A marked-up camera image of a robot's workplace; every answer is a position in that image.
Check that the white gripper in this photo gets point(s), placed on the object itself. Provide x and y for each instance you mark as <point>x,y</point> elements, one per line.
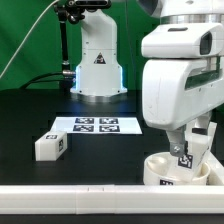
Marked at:
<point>168,105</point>

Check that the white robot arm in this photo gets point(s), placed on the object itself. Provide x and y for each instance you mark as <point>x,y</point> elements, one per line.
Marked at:
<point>99,75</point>

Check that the white L-shaped fence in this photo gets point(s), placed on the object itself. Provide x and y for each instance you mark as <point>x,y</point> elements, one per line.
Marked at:
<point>116,199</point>

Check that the white marker sheet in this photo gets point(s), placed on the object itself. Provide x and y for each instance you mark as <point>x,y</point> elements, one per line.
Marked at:
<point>97,125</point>

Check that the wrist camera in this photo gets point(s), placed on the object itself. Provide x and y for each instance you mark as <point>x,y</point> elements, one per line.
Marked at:
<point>189,40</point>

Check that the black camera stand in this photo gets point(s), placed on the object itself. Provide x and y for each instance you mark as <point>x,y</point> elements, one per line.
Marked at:
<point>66,10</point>

